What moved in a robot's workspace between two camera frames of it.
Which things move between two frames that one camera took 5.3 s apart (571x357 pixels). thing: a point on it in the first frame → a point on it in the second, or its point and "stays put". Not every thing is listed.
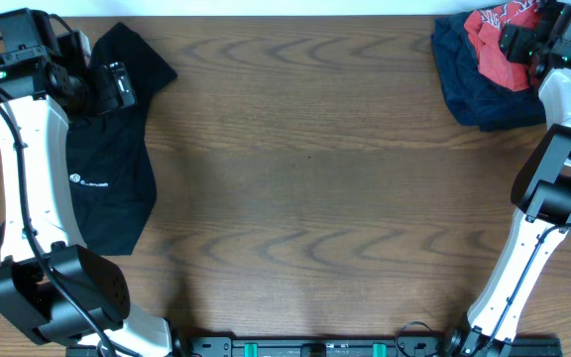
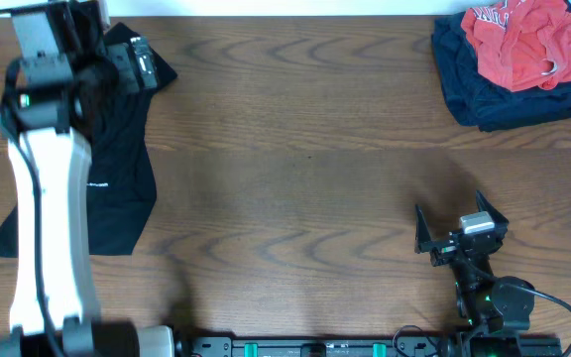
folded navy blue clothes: x=471 y=99 stays put
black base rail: x=335 y=344 stays put
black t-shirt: x=110 y=184 stays put
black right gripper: x=522 y=38 → x=443 y=250
